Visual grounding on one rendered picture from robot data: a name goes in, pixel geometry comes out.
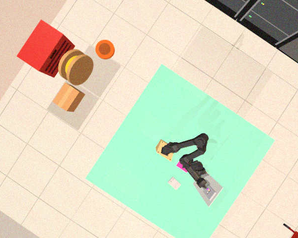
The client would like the pink flat square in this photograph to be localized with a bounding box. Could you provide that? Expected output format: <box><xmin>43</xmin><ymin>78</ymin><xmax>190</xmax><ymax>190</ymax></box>
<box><xmin>176</xmin><ymin>162</ymin><xmax>187</xmax><ymax>172</ymax></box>

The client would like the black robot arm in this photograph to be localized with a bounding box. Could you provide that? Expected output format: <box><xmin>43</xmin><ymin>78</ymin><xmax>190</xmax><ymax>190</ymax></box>
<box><xmin>161</xmin><ymin>133</ymin><xmax>209</xmax><ymax>175</ymax></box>

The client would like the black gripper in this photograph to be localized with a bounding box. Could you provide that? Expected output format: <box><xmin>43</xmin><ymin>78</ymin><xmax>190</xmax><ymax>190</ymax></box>
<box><xmin>189</xmin><ymin>171</ymin><xmax>207</xmax><ymax>188</ymax></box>

